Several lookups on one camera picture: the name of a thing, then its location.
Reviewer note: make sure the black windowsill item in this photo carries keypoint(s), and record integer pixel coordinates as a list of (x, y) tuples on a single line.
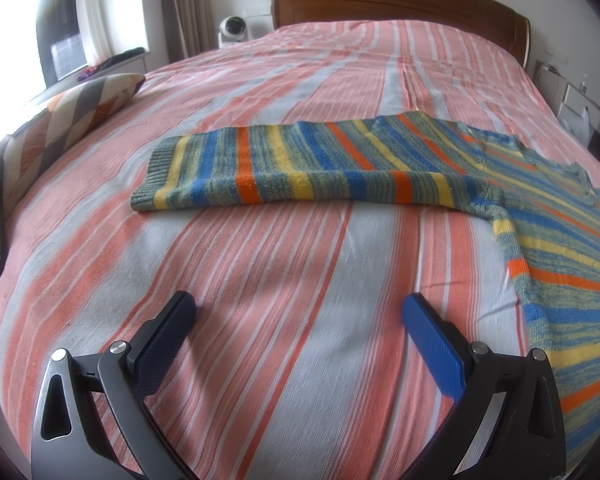
[(117, 57)]

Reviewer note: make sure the white bedside table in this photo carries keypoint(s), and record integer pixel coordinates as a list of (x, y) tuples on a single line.
[(587, 102)]

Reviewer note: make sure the white round camera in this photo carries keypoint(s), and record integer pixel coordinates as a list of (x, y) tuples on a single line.
[(234, 29)]

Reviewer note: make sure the striped knit sweater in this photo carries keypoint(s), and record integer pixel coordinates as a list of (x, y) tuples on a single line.
[(305, 170)]

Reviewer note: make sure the diamond pattern pillow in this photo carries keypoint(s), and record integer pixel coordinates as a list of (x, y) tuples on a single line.
[(70, 115)]

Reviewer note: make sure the window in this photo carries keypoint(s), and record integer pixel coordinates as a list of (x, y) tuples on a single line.
[(40, 20)]

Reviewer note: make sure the pink striped bed sheet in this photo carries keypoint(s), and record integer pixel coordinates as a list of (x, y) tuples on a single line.
[(280, 285)]

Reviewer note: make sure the white plastic bag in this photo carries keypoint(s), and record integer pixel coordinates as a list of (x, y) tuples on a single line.
[(581, 127)]

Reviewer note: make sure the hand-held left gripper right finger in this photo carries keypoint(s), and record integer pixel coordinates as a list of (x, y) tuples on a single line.
[(432, 341)]

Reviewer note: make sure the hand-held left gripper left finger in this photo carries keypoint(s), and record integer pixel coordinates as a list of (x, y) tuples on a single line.
[(164, 341)]

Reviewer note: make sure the beige curtain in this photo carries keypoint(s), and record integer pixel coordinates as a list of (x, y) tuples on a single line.
[(187, 5)]

